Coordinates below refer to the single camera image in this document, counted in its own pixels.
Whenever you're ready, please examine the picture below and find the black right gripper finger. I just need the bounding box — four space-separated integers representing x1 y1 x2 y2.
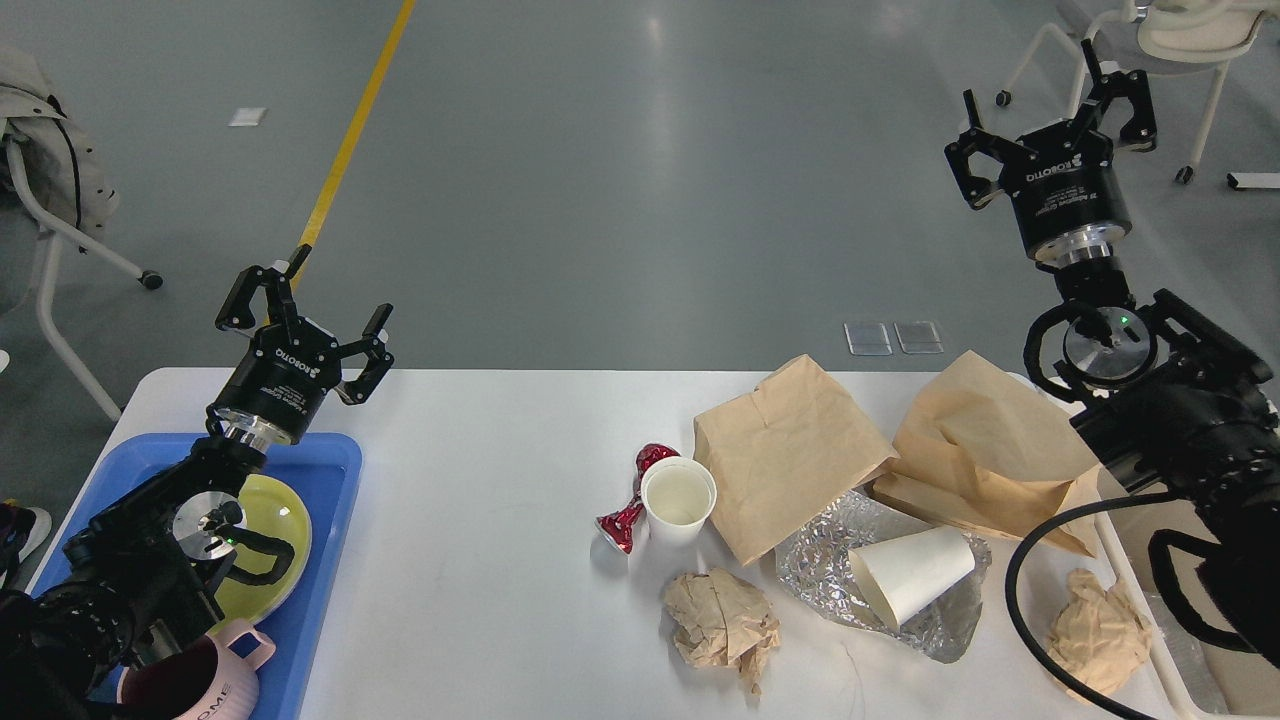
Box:
1066 38 1158 152
945 90 1025 210

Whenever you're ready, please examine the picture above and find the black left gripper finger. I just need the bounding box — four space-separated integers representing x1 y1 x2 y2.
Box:
323 304 394 405
215 243 314 346

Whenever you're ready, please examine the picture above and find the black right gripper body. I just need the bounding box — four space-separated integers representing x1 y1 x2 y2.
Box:
1005 122 1133 265

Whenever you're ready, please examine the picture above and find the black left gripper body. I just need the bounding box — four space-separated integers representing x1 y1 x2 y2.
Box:
211 318 340 445

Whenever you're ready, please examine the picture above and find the yellow plastic plate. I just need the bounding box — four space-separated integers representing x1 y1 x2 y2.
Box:
212 474 312 632

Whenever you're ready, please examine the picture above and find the brown paper bag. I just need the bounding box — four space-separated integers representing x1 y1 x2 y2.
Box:
870 351 1105 539
692 355 899 566

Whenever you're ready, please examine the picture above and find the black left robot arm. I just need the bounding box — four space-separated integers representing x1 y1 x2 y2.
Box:
3 243 394 719

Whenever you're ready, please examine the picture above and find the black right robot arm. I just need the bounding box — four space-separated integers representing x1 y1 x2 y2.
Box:
945 40 1279 719

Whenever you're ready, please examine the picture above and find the white chair right background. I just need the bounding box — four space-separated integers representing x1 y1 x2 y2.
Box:
995 1 1277 184

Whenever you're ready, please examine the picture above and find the white chair background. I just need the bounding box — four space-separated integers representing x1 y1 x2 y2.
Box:
995 1 1277 184
3 123 164 421

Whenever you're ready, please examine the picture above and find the blue plastic tray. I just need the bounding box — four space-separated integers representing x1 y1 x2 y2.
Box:
27 433 362 719

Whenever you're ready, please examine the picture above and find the white chair left background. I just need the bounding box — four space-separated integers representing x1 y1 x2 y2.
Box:
3 123 164 421

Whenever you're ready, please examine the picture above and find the beige jacket on chair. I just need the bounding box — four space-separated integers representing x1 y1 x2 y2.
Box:
1 45 119 242

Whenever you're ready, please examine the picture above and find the white shoe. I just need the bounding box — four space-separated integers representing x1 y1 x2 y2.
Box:
1 498 52 584

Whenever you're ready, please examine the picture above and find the pink mug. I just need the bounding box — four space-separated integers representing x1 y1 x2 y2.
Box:
116 619 276 719

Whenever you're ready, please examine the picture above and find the red crumpled foil wrapper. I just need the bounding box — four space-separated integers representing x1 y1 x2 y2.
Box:
594 443 680 555

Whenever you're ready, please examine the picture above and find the upright white paper cup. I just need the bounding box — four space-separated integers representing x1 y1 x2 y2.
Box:
640 456 717 547

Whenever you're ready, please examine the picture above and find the lying white paper cup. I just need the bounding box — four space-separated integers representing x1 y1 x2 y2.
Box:
847 527 977 632

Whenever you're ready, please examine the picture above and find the silver foil bag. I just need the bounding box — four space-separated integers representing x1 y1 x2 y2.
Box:
774 489 991 664

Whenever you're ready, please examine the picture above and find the crumpled brown paper ball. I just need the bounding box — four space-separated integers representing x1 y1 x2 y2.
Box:
662 568 781 697

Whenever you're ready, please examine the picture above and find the white plastic bin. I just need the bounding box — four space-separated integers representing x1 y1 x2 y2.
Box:
1041 375 1280 716

